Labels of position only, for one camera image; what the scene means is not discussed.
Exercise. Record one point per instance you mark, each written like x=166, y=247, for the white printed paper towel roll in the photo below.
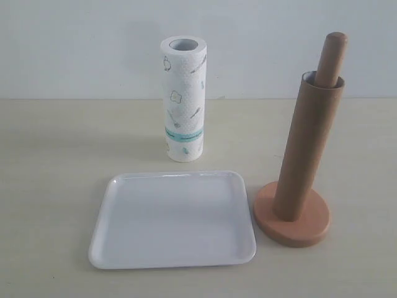
x=184, y=69

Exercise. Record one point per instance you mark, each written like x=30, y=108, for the brown cardboard tube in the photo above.
x=312, y=119

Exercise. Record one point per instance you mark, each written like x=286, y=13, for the wooden paper towel holder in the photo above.
x=314, y=222

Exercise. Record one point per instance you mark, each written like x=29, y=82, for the white rectangular plastic tray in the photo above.
x=173, y=219

